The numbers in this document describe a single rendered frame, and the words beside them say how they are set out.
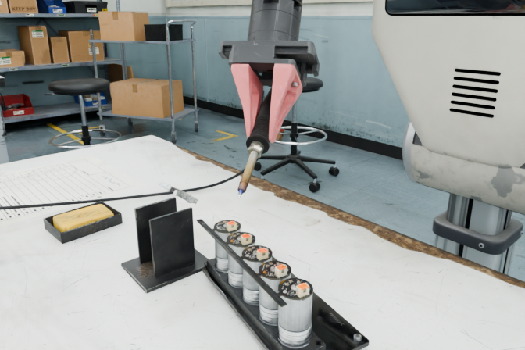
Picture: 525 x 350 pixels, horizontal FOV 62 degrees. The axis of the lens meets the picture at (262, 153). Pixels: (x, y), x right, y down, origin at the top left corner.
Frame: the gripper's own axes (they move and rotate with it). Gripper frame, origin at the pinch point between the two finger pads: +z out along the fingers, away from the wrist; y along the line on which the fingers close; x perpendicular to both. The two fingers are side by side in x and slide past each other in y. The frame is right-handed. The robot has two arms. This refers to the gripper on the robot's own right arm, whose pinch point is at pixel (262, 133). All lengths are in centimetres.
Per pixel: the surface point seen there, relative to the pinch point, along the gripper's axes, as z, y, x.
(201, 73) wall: -156, -178, 384
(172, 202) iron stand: 8.4, -8.2, -1.8
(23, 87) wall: -103, -323, 297
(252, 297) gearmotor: 15.7, 3.0, -7.9
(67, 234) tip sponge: 13.1, -21.3, 0.2
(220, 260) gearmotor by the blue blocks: 13.4, -1.2, -4.6
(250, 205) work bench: 6.9, -4.0, 13.8
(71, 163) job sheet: 2.3, -39.3, 21.6
